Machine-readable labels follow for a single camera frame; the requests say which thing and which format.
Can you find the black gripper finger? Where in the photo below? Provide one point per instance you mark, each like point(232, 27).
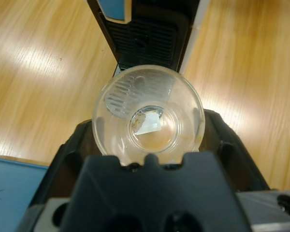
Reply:
point(234, 159)
point(62, 169)

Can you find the clear glass cup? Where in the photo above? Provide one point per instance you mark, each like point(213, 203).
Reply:
point(147, 135)

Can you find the teal plastic tray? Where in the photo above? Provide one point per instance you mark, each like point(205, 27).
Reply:
point(12, 193)

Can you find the white capsule coffee machine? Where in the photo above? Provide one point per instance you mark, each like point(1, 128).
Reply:
point(149, 36)

